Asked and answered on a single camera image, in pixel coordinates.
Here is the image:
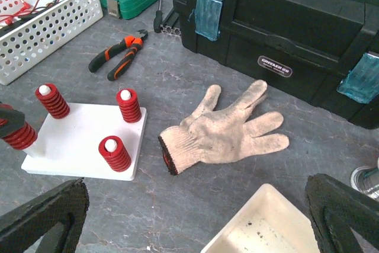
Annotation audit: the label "white peg board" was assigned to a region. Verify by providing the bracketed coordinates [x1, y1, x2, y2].
[21, 103, 147, 181]

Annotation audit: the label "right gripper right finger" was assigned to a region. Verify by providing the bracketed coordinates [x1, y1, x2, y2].
[305, 174, 378, 252]

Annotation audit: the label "solder wire spool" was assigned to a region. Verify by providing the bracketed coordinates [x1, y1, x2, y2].
[350, 166, 378, 201]

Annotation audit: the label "black battery holder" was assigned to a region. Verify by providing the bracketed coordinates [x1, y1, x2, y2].
[1, 8, 49, 37]

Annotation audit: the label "black screwdriver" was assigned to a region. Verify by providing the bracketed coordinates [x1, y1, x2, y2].
[153, 0, 163, 33]

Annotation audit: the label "large red spring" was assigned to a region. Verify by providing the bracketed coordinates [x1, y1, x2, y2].
[1, 121, 38, 150]
[116, 88, 142, 123]
[98, 136, 131, 172]
[35, 83, 70, 119]

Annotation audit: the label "white perforated basket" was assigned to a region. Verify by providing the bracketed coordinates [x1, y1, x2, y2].
[1, 0, 103, 85]

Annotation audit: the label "black tool box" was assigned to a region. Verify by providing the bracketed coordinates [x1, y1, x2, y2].
[173, 0, 378, 129]

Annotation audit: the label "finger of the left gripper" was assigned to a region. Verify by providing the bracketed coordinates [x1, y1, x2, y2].
[1, 104, 25, 139]

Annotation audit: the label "orange black pliers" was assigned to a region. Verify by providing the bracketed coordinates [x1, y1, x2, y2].
[88, 29, 149, 82]

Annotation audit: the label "white spring tray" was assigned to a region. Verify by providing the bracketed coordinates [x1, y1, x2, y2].
[201, 184, 319, 252]

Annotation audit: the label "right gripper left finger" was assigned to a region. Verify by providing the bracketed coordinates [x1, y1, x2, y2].
[1, 178, 89, 252]

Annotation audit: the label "white knit glove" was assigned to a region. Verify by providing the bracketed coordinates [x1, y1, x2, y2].
[158, 80, 290, 175]

